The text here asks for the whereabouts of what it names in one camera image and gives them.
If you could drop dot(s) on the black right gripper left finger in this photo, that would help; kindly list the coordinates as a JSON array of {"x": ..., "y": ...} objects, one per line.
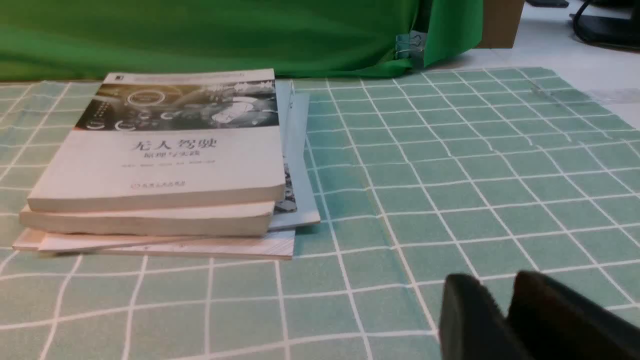
[{"x": 471, "y": 325}]

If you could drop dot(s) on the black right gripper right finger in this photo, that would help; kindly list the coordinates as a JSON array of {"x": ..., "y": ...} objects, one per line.
[{"x": 555, "y": 322}]

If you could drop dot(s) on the green checkered tablecloth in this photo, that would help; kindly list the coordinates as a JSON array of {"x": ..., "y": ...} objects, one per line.
[{"x": 487, "y": 172}]

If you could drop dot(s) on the thin white bottom book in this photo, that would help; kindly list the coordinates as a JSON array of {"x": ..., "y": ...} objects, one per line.
[{"x": 277, "y": 245}]

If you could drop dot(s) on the metal binder clip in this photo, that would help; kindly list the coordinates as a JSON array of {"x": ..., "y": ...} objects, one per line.
[{"x": 411, "y": 46}]

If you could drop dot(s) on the black chair base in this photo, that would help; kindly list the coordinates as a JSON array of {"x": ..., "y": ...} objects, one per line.
[{"x": 607, "y": 32}]

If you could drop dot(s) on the brown cardboard box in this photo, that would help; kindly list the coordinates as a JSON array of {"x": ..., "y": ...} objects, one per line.
[{"x": 501, "y": 20}]

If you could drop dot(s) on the white top book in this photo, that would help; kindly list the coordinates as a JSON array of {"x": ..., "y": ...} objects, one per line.
[{"x": 151, "y": 141}]

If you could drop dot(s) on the green backdrop cloth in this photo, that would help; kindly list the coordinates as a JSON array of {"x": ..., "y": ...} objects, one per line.
[{"x": 87, "y": 39}]

